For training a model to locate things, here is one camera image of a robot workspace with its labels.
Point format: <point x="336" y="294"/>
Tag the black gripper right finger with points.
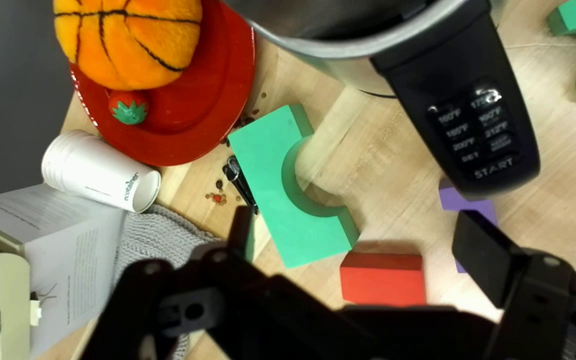
<point x="489" y="252"/>

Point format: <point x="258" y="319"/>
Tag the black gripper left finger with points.
<point x="240" y="230"/>

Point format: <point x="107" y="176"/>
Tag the stainless steel electric kettle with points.
<point x="461" y="86"/>

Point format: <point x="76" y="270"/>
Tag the purple foam block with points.
<point x="461" y="200"/>

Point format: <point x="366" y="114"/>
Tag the large green foam block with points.
<point x="269" y="173"/>

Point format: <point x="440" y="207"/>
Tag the grey knitted cloth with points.
<point x="160" y="236"/>

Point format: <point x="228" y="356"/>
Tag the red foam block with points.
<point x="380" y="280"/>

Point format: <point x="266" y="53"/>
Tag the red plate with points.
<point x="195" y="112"/>

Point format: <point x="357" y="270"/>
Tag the small toy strawberry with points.
<point x="128" y="108"/>

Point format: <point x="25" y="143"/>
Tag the white carton box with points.
<point x="54" y="260"/>

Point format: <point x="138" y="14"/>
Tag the orange plush pumpkin ball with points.
<point x="128" y="41"/>

